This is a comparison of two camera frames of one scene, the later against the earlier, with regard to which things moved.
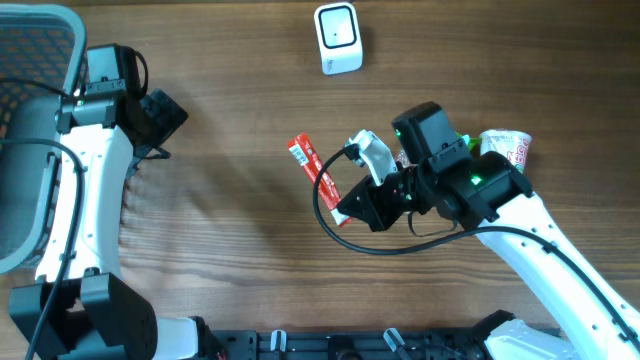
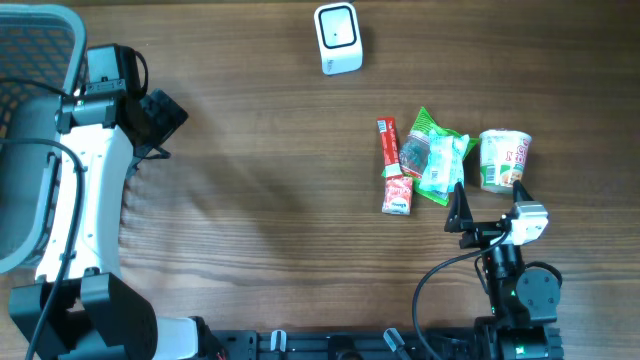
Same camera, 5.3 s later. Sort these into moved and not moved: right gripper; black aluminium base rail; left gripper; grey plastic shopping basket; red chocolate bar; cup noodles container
Moved: red chocolate bar; right gripper
Not moved: grey plastic shopping basket; cup noodles container; left gripper; black aluminium base rail
